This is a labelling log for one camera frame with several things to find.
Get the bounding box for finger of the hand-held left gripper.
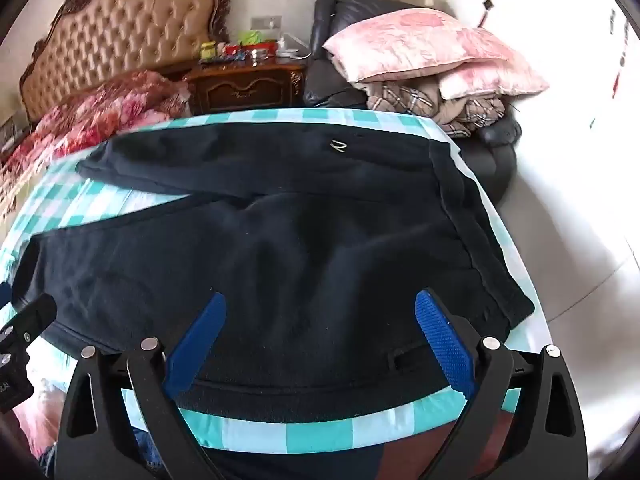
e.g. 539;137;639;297
0;282;57;357

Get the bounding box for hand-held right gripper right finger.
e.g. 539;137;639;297
414;287;591;480

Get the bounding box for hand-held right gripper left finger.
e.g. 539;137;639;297
54;291;228;480

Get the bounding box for black pants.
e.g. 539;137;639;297
11;121;536;423

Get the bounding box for pink cloth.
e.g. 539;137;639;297
11;340;76;461

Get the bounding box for teal checkered bed sheet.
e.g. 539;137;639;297
0;107;551;456

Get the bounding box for red floral blanket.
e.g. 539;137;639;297
0;70;193;221

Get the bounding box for plaid quilt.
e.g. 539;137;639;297
365;77;508;139

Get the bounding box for carved wooden nightstand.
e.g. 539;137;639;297
182;57;307;116

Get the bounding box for small pink pillow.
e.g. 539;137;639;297
438;59;551;102

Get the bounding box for red box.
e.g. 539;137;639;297
224;42;279;59

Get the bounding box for large pink pillow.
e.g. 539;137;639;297
322;8;512;84

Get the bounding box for tufted tan leather headboard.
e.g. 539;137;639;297
19;0;233;123

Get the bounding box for black leather sofa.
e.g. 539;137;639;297
302;0;518;196

